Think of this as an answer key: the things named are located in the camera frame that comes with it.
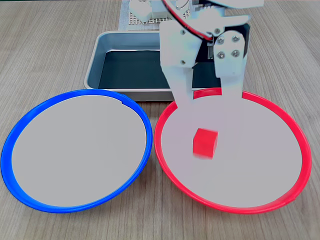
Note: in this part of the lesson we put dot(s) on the black tray liner mat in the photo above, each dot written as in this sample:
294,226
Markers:
135,70

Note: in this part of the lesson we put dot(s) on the white mesh grid mat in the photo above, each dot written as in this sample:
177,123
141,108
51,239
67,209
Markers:
135,21

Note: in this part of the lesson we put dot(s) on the blue rimmed round dish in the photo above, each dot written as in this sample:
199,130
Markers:
75,150

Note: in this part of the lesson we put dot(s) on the red cube block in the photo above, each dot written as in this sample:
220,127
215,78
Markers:
203,145

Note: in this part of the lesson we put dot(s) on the silver metal tray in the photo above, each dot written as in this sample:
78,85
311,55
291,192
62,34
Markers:
96,67

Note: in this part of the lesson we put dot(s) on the red rimmed round dish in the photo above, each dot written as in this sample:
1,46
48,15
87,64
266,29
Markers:
262,155

